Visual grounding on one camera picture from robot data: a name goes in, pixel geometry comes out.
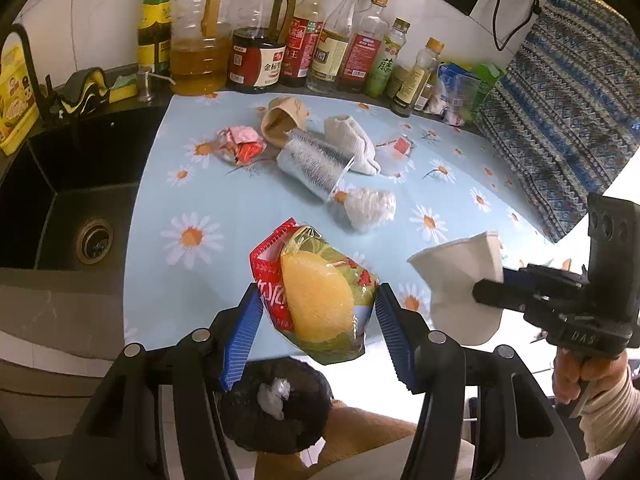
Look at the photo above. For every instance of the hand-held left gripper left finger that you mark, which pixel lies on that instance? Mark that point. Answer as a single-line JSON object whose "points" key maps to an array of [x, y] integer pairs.
{"points": [[240, 340]]}

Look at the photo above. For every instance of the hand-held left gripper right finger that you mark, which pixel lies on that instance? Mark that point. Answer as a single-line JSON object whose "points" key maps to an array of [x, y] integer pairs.
{"points": [[397, 340]]}

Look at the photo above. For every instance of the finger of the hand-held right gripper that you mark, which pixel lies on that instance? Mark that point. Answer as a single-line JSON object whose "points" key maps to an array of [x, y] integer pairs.
{"points": [[512, 276], [500, 296]]}

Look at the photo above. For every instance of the white paper cup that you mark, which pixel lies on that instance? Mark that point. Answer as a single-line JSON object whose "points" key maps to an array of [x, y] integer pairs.
{"points": [[450, 280]]}

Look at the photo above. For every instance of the red snack packet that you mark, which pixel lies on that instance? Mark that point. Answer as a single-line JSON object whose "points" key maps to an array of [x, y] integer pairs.
{"points": [[267, 285]]}

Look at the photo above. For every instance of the yellow green snack bag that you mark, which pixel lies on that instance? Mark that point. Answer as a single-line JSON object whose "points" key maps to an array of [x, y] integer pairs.
{"points": [[325, 305]]}

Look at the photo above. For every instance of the black trash bag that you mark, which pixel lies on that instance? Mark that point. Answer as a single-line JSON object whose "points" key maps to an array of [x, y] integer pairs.
{"points": [[250, 425]]}

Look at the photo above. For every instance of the red pink wrapper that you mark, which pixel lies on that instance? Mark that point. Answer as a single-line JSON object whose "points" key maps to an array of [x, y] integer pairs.
{"points": [[240, 146]]}

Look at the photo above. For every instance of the brown paper cup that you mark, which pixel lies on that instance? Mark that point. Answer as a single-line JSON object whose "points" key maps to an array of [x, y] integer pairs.
{"points": [[285, 117]]}

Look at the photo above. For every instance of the person's right forearm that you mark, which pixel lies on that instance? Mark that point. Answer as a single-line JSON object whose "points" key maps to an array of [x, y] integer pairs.
{"points": [[612, 410]]}

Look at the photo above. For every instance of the person's right hand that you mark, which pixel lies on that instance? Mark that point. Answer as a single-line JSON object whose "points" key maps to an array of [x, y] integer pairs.
{"points": [[570, 375]]}

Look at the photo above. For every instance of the white crumpled tissue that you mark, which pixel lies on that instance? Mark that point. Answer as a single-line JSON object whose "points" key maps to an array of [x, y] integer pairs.
{"points": [[274, 397]]}

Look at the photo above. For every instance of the crumpled clear plastic wrap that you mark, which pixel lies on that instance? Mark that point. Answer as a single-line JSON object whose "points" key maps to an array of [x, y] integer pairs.
{"points": [[367, 207]]}

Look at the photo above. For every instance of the small clear red wrapper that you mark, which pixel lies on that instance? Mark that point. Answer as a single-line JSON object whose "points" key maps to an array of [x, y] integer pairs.
{"points": [[402, 146]]}

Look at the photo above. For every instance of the blue patterned cloth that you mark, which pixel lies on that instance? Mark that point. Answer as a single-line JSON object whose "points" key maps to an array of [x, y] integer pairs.
{"points": [[565, 110]]}

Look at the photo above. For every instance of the metal sink drain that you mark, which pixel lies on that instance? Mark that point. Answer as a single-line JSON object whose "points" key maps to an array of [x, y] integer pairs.
{"points": [[94, 241]]}

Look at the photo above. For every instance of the clear plastic cup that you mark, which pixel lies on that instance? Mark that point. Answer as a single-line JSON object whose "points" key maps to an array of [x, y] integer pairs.
{"points": [[312, 165]]}

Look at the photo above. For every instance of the blue white packet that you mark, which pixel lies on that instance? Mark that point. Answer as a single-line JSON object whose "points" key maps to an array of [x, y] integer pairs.
{"points": [[457, 92]]}

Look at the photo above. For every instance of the green packet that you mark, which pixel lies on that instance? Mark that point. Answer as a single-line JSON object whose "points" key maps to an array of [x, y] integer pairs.
{"points": [[490, 80]]}

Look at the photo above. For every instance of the white crumpled cloth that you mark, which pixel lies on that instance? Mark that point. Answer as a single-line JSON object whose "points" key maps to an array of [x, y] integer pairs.
{"points": [[352, 142]]}

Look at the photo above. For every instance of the small bottle yellow cap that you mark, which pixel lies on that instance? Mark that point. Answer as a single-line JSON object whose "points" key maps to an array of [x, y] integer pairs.
{"points": [[412, 85]]}

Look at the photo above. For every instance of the black kitchen sink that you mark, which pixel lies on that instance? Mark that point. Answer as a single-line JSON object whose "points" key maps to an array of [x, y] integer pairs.
{"points": [[75, 175]]}

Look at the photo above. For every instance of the clear bottle red label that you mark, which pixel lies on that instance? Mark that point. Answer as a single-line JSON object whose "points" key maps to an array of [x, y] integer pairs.
{"points": [[362, 55]]}

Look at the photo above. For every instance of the metal soap dispenser pump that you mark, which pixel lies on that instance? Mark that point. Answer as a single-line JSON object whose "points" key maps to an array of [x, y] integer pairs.
{"points": [[147, 85]]}

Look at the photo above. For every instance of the yellow green sponge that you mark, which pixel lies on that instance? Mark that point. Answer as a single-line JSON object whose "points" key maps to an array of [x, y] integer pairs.
{"points": [[122, 91]]}

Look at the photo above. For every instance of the large clear cooking oil jug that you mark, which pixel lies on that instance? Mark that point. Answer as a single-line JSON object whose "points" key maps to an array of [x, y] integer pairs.
{"points": [[197, 65]]}

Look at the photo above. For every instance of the large dark soy sauce jug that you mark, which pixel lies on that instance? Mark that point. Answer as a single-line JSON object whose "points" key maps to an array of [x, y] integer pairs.
{"points": [[255, 60]]}

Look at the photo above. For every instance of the clear vinegar bottle yellow cap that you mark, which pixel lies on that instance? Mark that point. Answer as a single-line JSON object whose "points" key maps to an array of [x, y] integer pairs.
{"points": [[330, 55]]}

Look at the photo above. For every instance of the grey yellow dish cloth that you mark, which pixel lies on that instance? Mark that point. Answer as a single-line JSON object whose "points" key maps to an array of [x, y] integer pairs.
{"points": [[82, 87]]}

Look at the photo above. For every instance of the red label soy sauce bottle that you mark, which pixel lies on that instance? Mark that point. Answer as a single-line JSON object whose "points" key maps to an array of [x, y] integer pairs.
{"points": [[302, 40]]}

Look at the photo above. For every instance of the green yellow label oil bottle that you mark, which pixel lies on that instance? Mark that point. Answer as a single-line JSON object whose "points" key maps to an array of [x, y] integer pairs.
{"points": [[152, 25]]}

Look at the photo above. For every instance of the yellow dish soap bottle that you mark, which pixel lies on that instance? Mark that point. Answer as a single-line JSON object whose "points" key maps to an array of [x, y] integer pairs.
{"points": [[15, 100]]}

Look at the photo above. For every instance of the black faucet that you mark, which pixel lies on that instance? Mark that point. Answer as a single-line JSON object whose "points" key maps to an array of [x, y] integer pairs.
{"points": [[31, 47]]}

